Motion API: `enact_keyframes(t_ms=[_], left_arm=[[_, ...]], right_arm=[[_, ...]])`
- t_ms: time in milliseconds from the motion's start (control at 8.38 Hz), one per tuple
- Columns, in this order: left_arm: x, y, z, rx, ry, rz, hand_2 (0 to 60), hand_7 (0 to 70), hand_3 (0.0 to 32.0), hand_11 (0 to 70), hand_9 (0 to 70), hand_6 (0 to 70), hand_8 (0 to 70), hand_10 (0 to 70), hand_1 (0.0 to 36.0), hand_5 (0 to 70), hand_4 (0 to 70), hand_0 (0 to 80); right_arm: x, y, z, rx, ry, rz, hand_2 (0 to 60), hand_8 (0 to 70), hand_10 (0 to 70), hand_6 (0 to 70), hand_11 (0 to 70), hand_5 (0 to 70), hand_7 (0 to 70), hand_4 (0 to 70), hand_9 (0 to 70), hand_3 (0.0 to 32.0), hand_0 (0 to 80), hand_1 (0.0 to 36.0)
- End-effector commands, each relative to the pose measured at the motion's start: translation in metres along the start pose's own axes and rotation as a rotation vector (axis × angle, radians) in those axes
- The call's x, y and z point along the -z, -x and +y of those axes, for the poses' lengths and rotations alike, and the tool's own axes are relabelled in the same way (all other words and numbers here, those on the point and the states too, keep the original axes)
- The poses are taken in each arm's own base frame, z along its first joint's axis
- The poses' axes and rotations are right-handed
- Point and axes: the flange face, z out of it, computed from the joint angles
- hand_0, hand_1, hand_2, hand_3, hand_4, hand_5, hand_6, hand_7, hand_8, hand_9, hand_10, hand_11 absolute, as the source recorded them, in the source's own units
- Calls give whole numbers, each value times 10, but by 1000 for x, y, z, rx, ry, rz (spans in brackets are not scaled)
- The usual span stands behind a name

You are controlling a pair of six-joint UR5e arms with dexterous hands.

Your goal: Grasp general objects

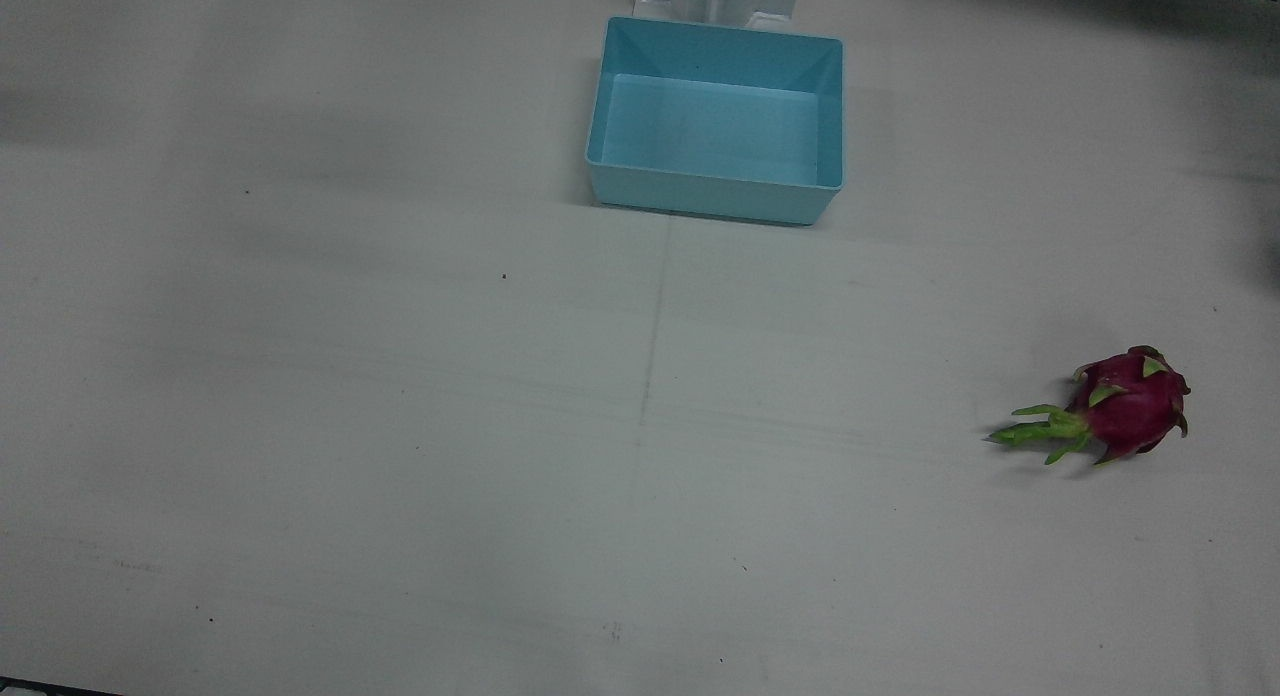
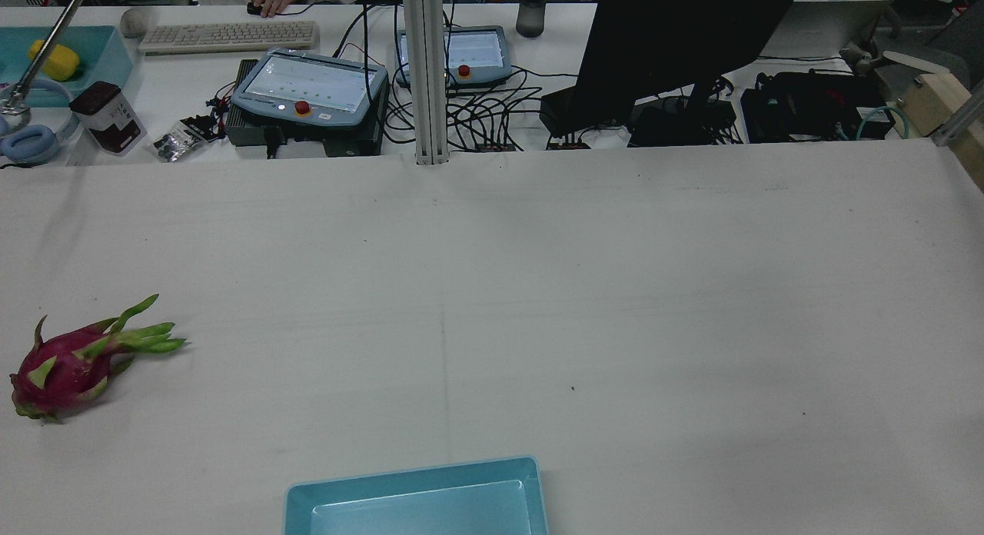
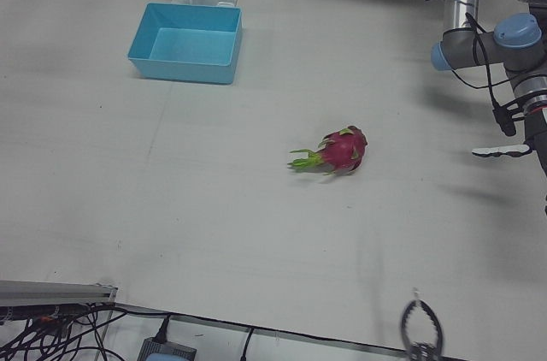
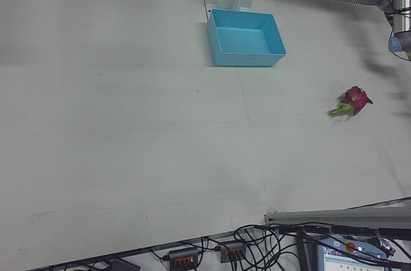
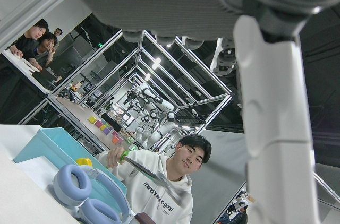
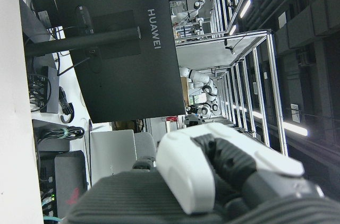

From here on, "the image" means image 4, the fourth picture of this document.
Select pink dragon fruit green scales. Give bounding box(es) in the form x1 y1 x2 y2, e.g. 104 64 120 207
327 85 374 118

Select light blue plastic bin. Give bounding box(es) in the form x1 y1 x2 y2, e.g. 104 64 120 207
206 8 287 68

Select grey hub orange ports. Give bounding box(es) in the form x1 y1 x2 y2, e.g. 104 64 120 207
219 240 247 264
168 247 200 268

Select black flat box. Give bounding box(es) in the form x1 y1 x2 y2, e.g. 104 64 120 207
108 258 141 271

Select grey teach pendant red button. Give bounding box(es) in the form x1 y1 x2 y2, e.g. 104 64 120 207
316 234 411 271

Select shiny black foil packet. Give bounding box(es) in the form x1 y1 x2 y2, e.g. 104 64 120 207
378 238 398 256

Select looped black cable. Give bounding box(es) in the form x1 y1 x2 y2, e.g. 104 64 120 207
233 224 283 271

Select aluminium profile post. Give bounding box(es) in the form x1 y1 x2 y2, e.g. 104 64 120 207
263 200 411 231

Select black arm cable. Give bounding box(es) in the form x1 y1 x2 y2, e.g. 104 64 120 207
385 0 411 62

